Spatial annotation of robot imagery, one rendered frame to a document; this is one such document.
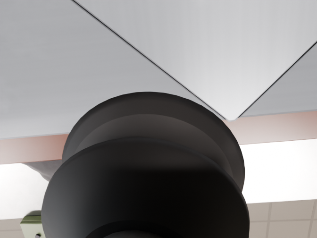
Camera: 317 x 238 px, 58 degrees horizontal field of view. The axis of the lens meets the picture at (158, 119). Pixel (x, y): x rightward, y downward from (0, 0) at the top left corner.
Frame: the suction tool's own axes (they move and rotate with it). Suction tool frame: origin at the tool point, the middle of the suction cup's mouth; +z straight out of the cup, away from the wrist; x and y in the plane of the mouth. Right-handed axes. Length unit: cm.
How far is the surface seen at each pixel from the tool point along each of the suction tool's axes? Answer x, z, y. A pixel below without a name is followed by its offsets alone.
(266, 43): -1.3, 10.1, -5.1
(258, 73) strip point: 0.4, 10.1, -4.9
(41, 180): 22.4, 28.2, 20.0
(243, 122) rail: 5.3, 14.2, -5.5
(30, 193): 24.9, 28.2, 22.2
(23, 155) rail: 8.4, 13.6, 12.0
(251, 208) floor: 91, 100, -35
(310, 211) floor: 92, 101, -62
